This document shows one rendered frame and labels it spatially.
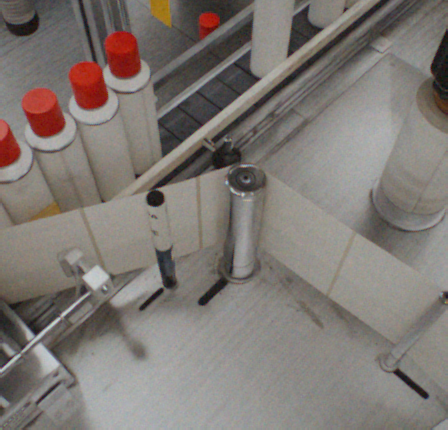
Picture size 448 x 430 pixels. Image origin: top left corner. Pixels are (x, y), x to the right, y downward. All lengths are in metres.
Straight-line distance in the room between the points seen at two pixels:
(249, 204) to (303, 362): 0.21
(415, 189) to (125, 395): 0.38
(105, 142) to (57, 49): 0.39
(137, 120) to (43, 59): 0.36
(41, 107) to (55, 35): 0.46
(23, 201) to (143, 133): 0.16
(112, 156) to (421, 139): 0.33
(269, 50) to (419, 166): 0.28
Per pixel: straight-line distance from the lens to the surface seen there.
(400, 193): 0.69
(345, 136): 0.80
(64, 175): 0.63
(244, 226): 0.56
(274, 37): 0.79
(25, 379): 0.60
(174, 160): 0.72
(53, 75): 0.96
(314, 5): 0.92
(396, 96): 0.87
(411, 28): 1.05
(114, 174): 0.68
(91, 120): 0.60
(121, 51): 0.60
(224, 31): 0.80
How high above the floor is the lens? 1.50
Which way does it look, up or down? 59 degrees down
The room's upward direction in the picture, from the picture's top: 1 degrees clockwise
